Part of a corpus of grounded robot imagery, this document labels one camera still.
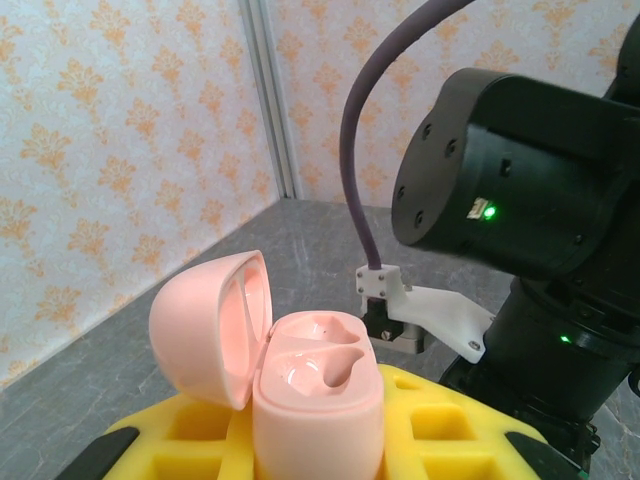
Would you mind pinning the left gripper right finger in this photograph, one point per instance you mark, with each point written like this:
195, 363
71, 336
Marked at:
450, 440

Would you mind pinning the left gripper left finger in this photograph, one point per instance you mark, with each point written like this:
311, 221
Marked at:
200, 450

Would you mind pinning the pink earbud charging case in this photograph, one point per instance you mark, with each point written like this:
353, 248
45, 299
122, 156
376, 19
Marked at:
310, 400

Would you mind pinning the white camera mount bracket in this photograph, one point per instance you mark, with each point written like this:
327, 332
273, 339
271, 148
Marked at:
435, 310

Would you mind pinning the aluminium frame post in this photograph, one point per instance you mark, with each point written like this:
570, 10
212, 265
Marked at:
272, 100

